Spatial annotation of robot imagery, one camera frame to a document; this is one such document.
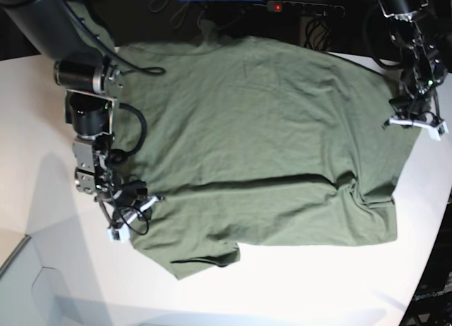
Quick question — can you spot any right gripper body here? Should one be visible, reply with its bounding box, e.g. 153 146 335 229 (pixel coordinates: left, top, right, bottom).
100 180 164 231

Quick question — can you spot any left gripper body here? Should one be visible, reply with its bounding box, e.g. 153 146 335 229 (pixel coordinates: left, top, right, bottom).
383 96 441 128

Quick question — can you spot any green t-shirt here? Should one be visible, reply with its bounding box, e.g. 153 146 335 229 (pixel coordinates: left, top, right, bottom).
114 22 423 281

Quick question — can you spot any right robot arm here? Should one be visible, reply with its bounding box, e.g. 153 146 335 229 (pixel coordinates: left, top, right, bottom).
1 0 165 240

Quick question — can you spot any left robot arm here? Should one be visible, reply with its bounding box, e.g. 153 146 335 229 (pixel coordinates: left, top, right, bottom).
363 0 451 140

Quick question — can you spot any black power strip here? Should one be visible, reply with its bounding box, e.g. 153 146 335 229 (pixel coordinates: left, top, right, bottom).
266 0 345 17

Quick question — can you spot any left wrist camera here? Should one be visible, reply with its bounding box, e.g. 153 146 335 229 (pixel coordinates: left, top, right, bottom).
427 121 449 141

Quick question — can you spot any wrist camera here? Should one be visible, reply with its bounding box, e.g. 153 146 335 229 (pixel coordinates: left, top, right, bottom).
107 225 131 243
427 121 449 141

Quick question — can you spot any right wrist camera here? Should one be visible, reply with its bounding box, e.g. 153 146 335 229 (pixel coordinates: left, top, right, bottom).
107 225 131 243

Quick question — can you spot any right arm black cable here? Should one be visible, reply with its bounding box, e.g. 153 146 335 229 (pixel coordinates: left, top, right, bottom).
70 8 167 237

